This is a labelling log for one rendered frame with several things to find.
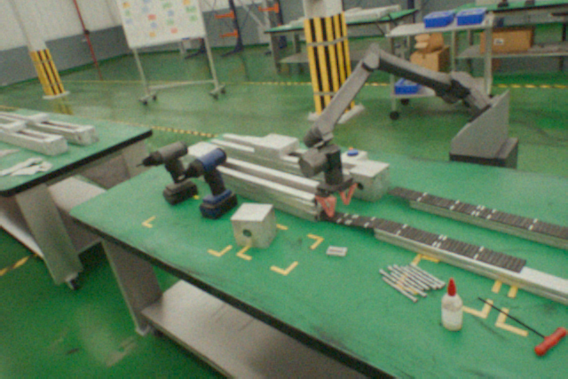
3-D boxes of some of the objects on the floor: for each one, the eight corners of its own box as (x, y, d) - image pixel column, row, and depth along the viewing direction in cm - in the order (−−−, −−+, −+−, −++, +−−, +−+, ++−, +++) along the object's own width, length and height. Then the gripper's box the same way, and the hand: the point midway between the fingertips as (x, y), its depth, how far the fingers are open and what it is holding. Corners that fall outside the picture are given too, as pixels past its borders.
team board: (139, 106, 705) (100, -15, 628) (156, 98, 747) (122, -17, 670) (215, 100, 647) (183, -35, 571) (229, 91, 689) (201, -35, 612)
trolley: (493, 101, 422) (497, -2, 382) (490, 120, 380) (493, 5, 340) (393, 104, 473) (387, 12, 433) (380, 121, 430) (372, 20, 391)
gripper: (327, 175, 113) (335, 222, 119) (354, 157, 120) (359, 203, 126) (309, 169, 117) (317, 216, 123) (335, 153, 125) (342, 198, 131)
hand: (338, 207), depth 124 cm, fingers open, 8 cm apart
